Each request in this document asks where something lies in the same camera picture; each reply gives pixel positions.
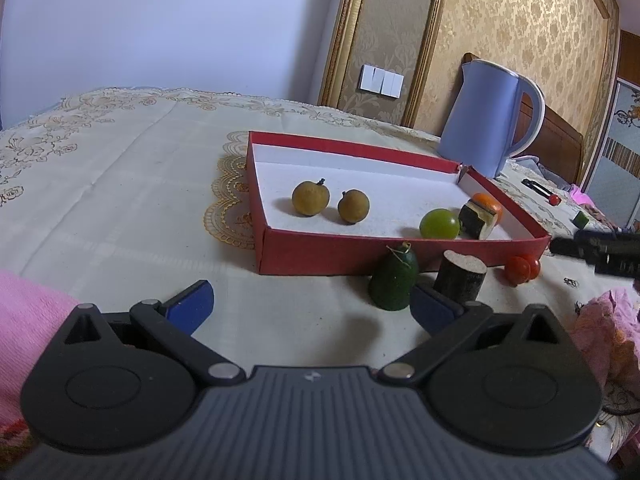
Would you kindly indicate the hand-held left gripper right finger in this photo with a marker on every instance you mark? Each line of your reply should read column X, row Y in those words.
column 430, row 310

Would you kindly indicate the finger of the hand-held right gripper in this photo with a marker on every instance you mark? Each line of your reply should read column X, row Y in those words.
column 570, row 246

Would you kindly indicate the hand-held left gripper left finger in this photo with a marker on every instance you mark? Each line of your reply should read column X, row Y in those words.
column 192, row 305

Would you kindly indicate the green grape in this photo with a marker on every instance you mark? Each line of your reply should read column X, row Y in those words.
column 439, row 224

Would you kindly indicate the small orange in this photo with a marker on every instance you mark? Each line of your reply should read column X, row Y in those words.
column 487, row 202

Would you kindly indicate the brown longan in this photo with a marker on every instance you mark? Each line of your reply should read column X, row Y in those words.
column 353, row 206
column 310, row 199

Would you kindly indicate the red cardboard box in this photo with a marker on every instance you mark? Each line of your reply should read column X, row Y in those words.
column 380, row 180

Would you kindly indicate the small green item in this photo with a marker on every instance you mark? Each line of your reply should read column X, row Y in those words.
column 581, row 220

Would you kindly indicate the red cherry tomato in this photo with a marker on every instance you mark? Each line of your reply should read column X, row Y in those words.
column 515, row 272
column 534, row 266

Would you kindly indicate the green avocado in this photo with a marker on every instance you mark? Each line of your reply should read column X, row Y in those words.
column 392, row 280

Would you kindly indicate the black clip with red ball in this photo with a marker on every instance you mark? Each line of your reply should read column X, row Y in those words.
column 553, row 200

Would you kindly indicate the pink bedding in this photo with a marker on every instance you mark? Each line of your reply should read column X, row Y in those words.
column 580, row 195

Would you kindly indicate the pink floral blanket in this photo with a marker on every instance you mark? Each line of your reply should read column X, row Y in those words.
column 610, row 320

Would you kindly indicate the patterned wardrobe door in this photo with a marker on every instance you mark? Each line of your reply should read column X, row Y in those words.
column 620, row 160

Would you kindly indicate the blue electric kettle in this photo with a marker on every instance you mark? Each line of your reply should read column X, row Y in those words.
column 480, row 120

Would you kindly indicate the pink cloth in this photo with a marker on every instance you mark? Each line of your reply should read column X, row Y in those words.
column 30, row 335

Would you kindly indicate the white wall switch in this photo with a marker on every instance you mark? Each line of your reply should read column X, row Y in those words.
column 381, row 81

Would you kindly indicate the gold wall frame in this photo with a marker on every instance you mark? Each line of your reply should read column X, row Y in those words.
column 345, row 35

